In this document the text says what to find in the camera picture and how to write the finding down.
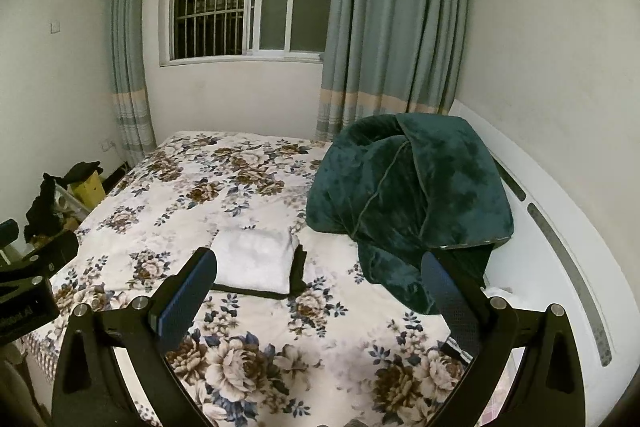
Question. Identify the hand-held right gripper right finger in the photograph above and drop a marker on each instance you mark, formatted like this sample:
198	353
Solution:
447	297

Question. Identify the small black cloth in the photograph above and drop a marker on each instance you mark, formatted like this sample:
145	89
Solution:
82	171

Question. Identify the white beaded sweater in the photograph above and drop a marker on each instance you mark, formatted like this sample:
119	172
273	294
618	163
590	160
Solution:
255	257

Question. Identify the bed with floral sheet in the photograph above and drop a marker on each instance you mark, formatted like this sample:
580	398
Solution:
200	187

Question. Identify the large black draped cloth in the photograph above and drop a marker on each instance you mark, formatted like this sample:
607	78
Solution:
42	207

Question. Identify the yellow box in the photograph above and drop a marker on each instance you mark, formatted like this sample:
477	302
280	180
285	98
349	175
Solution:
90	192

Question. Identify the wide blue-grey curtain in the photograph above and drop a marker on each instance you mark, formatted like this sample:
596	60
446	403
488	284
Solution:
395	17

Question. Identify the narrow blue-grey curtain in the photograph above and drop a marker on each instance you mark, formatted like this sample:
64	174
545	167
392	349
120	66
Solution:
131	57

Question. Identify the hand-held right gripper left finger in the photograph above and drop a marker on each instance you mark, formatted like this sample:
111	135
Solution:
185	304

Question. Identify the white curved headboard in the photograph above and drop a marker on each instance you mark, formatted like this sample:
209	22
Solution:
560	247

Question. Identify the white wall outlet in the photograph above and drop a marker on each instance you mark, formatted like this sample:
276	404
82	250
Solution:
107	145

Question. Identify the white wall switch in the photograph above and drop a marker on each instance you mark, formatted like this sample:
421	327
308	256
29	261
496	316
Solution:
55	26

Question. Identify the dark green plush blanket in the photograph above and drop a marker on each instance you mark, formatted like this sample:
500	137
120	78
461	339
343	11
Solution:
425	187

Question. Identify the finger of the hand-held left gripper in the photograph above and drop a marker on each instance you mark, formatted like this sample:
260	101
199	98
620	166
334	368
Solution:
7	239

